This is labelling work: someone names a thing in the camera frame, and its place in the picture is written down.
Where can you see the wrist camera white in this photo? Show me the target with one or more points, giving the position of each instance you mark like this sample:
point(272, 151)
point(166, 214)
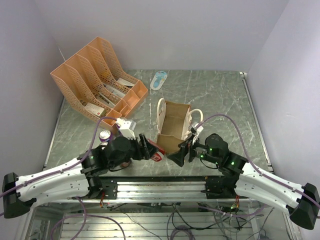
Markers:
point(196, 130)
point(126, 127)

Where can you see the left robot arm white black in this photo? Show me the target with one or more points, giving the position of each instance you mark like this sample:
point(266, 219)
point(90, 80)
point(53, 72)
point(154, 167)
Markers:
point(79, 177)

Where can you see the orange plastic file organizer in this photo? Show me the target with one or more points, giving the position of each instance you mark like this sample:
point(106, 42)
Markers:
point(90, 76)

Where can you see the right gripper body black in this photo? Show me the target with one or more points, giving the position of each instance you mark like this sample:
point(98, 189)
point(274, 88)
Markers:
point(198, 150)

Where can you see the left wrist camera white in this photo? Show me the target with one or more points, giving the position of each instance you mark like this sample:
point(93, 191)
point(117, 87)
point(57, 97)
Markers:
point(126, 127)

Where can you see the white box in organizer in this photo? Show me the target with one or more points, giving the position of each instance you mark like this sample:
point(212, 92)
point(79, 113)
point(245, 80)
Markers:
point(125, 82)

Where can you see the aluminium mounting rail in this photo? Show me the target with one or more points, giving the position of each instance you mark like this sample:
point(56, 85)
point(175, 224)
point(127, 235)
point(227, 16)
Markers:
point(140, 191)

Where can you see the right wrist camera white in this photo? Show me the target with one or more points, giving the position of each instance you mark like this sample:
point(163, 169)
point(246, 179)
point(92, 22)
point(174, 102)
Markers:
point(196, 130)

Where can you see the red soda can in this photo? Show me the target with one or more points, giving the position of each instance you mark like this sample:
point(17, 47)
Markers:
point(125, 164)
point(159, 155)

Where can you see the blue white blister pack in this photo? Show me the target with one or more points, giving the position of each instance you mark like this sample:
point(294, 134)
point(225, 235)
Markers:
point(158, 80)

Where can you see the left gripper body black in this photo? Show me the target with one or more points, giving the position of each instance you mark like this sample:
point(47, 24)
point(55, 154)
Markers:
point(134, 151)

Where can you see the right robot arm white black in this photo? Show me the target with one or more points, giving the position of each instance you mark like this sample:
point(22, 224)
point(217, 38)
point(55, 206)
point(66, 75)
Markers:
point(300, 202)

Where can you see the white red box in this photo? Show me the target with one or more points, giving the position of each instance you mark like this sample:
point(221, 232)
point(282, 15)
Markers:
point(95, 110)

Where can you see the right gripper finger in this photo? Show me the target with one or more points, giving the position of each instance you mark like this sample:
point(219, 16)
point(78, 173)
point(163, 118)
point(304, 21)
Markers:
point(178, 157)
point(184, 145)

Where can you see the canvas bag brown printed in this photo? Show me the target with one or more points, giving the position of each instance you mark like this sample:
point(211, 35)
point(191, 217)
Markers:
point(174, 123)

